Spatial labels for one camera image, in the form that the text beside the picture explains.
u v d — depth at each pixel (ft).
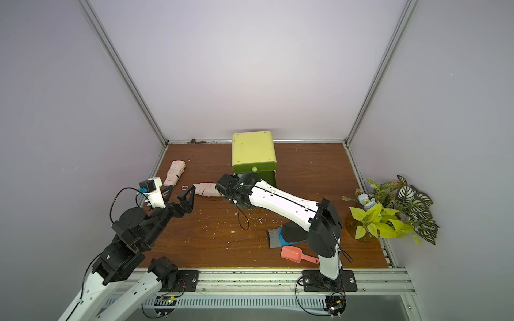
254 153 2.83
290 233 2.74
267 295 2.33
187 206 1.90
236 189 1.77
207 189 3.11
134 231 1.50
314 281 2.37
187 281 2.39
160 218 1.92
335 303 2.28
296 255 2.58
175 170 3.42
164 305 2.34
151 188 1.77
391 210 2.16
